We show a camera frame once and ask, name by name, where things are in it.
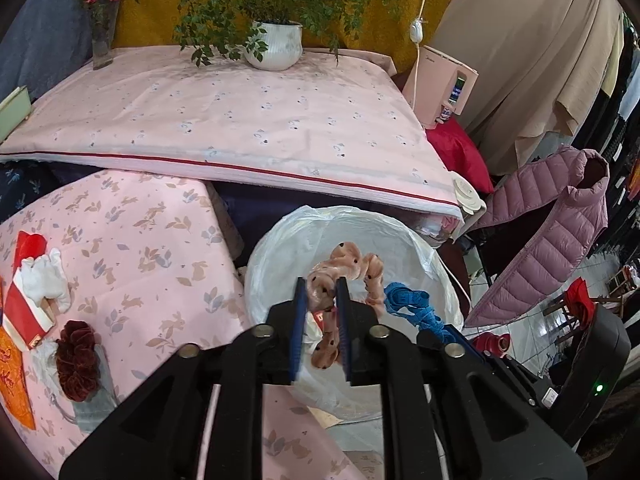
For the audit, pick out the small wooden stool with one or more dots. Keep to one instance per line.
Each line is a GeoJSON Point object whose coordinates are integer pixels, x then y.
{"type": "Point", "coordinates": [622, 285]}

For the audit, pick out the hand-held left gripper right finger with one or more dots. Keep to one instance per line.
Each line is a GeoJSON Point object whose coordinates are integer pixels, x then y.
{"type": "Point", "coordinates": [345, 330]}

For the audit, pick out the orange plastic bag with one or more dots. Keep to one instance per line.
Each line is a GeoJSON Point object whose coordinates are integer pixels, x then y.
{"type": "Point", "coordinates": [12, 380]}

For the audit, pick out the dark red scrunchie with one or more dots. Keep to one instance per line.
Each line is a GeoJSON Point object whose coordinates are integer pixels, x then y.
{"type": "Point", "coordinates": [77, 360]}

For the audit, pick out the red cushion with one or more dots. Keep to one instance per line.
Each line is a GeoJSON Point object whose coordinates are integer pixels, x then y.
{"type": "Point", "coordinates": [460, 155]}

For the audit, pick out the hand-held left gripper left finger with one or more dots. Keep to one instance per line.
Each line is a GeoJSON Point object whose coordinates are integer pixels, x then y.
{"type": "Point", "coordinates": [300, 330]}

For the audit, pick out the red cloth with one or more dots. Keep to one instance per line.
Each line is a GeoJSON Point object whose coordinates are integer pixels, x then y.
{"type": "Point", "coordinates": [580, 300]}

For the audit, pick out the blue hanging cloth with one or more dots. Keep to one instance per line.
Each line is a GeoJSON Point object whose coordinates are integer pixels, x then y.
{"type": "Point", "coordinates": [45, 35]}

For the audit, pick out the potted plant in white pot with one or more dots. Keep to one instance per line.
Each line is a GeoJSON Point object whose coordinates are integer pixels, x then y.
{"type": "Point", "coordinates": [275, 45]}

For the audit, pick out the pink dotted scrunchie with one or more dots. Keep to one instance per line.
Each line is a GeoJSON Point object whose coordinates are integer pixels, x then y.
{"type": "Point", "coordinates": [345, 260]}

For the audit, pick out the glass vase with pink flowers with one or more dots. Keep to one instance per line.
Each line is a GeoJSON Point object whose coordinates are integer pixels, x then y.
{"type": "Point", "coordinates": [101, 45]}

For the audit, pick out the blue scrunchie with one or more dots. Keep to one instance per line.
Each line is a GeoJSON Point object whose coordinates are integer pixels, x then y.
{"type": "Point", "coordinates": [405, 300]}

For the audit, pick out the pink dotted blanket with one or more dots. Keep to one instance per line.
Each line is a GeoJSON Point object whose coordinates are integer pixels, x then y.
{"type": "Point", "coordinates": [225, 120]}

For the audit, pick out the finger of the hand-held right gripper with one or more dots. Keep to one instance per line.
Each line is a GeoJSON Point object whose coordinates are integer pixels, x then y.
{"type": "Point", "coordinates": [500, 370]}

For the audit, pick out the beige curtain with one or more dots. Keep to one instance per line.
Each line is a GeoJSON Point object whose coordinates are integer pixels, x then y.
{"type": "Point", "coordinates": [525, 60]}

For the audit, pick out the pink rabbit print cloth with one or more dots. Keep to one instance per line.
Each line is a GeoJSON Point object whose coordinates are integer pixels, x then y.
{"type": "Point", "coordinates": [150, 260]}

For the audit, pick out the blue white cup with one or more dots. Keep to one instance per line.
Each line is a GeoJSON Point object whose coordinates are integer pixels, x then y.
{"type": "Point", "coordinates": [450, 112]}

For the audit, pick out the white-lined trash bin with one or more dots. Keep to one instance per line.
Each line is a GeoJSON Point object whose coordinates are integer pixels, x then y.
{"type": "Point", "coordinates": [285, 260]}

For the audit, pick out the dark red chair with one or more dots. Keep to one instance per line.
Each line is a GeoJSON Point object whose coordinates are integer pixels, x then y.
{"type": "Point", "coordinates": [460, 260]}

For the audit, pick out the row of hanging clothes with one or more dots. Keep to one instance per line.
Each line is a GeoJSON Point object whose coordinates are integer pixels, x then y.
{"type": "Point", "coordinates": [622, 85]}

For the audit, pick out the navy leaf print cloth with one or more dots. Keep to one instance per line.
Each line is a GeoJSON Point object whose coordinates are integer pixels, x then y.
{"type": "Point", "coordinates": [20, 185]}

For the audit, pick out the pink puffer vest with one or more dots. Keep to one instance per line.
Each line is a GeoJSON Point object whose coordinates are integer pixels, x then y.
{"type": "Point", "coordinates": [550, 240]}

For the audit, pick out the red paper box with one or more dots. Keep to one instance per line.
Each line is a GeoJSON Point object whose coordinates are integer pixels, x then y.
{"type": "Point", "coordinates": [22, 305]}

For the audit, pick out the pale green box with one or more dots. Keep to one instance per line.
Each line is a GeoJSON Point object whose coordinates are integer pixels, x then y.
{"type": "Point", "coordinates": [12, 110]}

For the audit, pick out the folded pink white bedding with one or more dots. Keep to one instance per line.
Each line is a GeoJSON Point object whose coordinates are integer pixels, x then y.
{"type": "Point", "coordinates": [440, 227]}

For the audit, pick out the yellow backdrop cloth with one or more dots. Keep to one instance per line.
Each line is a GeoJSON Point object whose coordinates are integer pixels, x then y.
{"type": "Point", "coordinates": [150, 20]}

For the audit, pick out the clear plastic bag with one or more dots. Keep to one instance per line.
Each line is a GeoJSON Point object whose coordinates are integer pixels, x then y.
{"type": "Point", "coordinates": [95, 405]}

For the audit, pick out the pink water dispenser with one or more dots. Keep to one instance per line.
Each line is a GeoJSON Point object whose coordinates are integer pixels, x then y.
{"type": "Point", "coordinates": [430, 80]}

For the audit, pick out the red thermos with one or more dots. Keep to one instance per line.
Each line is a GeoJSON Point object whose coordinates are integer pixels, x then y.
{"type": "Point", "coordinates": [492, 344]}

